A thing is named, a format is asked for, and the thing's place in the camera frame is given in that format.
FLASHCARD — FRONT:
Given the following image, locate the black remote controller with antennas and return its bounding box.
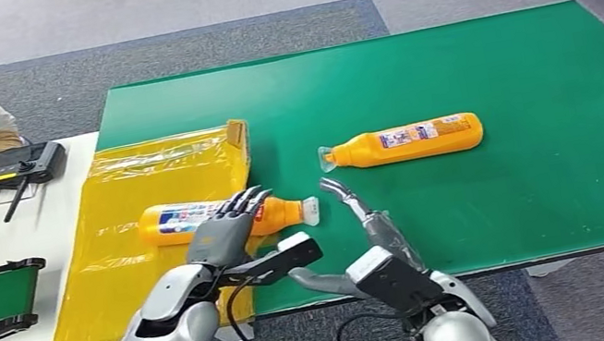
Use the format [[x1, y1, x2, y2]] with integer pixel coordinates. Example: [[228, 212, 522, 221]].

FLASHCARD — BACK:
[[0, 138, 79, 227]]

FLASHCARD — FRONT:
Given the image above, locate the yellow plastic sheet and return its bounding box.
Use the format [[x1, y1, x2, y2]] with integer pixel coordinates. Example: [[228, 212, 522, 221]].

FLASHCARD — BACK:
[[16, 116, 283, 341]]

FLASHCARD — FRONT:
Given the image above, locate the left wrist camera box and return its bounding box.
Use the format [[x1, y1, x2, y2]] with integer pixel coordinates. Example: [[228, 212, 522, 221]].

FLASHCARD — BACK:
[[214, 226, 329, 295]]

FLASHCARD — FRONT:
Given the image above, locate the green table mat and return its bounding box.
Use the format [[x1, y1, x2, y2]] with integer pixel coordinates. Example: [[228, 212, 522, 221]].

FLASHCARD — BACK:
[[84, 0, 604, 340]]

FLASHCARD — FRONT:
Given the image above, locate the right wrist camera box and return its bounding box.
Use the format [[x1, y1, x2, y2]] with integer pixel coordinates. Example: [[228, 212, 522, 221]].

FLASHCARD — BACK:
[[342, 234, 450, 327]]

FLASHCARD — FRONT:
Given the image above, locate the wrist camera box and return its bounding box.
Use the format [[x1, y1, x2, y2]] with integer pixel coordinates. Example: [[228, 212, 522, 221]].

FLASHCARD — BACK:
[[342, 234, 450, 327], [214, 226, 329, 295]]

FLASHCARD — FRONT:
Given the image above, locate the orange bottle with clear cap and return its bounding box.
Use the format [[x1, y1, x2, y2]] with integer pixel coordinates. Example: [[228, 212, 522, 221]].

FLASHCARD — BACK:
[[133, 176, 325, 260], [314, 109, 488, 177]]

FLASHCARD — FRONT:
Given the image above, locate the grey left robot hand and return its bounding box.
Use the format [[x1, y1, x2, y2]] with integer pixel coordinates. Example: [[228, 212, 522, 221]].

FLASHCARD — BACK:
[[176, 182, 286, 276]]

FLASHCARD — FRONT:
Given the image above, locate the white table leg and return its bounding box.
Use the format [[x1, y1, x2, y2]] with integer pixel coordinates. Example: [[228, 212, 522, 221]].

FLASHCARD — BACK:
[[212, 319, 257, 341]]

